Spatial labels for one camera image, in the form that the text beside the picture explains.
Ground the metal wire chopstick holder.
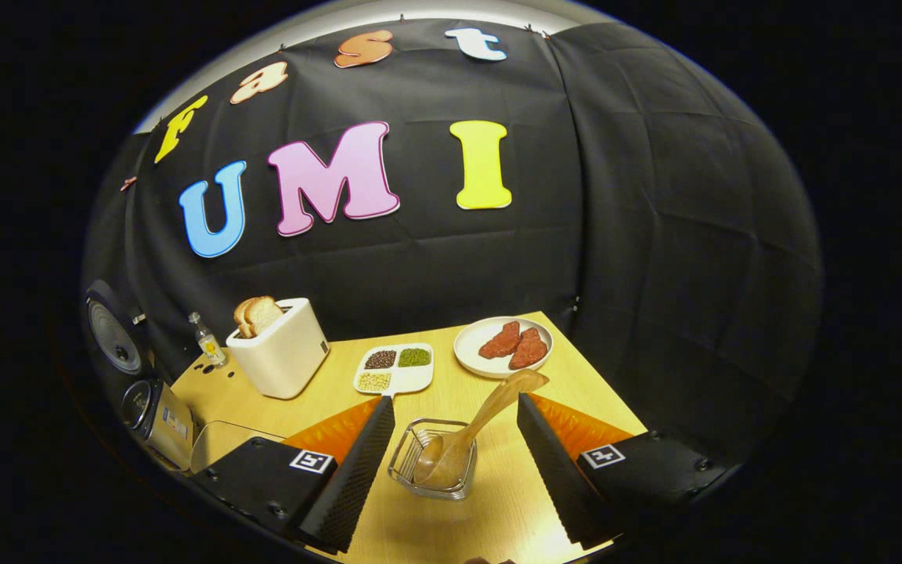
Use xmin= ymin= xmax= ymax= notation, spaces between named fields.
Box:
xmin=388 ymin=418 xmax=478 ymax=501

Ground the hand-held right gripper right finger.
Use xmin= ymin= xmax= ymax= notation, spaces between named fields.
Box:
xmin=517 ymin=392 xmax=726 ymax=549

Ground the wooden spoon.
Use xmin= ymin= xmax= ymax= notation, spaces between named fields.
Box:
xmin=413 ymin=369 xmax=550 ymax=488

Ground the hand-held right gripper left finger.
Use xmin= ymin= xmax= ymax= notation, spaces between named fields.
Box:
xmin=191 ymin=396 xmax=397 ymax=555

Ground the silver and black rice cooker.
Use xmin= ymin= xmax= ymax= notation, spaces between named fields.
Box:
xmin=83 ymin=280 xmax=197 ymax=473

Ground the round white plate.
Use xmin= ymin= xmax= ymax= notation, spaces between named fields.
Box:
xmin=453 ymin=316 xmax=554 ymax=380

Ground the small glass bottle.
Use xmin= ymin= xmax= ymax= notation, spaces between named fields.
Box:
xmin=188 ymin=312 xmax=227 ymax=367

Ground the white divided dish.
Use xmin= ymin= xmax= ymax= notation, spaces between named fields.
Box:
xmin=353 ymin=342 xmax=435 ymax=397

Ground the white toaster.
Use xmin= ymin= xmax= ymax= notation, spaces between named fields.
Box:
xmin=225 ymin=297 xmax=330 ymax=400

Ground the clear plastic rice box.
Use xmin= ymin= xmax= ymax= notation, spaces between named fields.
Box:
xmin=190 ymin=421 xmax=287 ymax=475

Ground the bread slice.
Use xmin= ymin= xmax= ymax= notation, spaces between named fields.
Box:
xmin=244 ymin=295 xmax=285 ymax=338
xmin=233 ymin=298 xmax=260 ymax=339

